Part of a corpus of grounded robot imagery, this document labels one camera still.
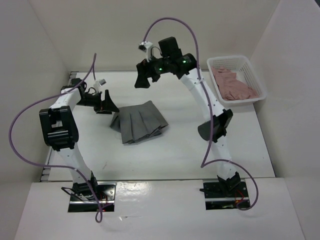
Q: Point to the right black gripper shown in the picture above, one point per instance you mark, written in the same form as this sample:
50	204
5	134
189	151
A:
142	82

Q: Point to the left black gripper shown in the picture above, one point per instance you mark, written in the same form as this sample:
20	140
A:
106	106

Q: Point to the grey pleated skirt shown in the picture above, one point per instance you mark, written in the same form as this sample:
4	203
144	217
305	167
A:
137	123

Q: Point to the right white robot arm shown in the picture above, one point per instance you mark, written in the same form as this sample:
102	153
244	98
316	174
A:
217	118

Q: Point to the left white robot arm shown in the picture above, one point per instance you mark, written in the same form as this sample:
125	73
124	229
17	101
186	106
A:
60	131

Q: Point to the pink skirt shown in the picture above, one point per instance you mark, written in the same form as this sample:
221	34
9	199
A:
230	88

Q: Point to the white plastic basket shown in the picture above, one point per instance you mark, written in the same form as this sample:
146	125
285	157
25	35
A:
245	73

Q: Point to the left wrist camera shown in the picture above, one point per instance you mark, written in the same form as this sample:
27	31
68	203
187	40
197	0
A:
100	85

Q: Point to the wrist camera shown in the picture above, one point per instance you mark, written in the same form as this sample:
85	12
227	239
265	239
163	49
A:
100	85
147	48

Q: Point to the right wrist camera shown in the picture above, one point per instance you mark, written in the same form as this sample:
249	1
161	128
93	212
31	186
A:
147	48

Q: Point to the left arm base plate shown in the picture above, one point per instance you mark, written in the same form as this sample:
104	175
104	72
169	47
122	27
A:
106	194

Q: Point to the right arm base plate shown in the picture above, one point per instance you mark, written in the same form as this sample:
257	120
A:
217	199

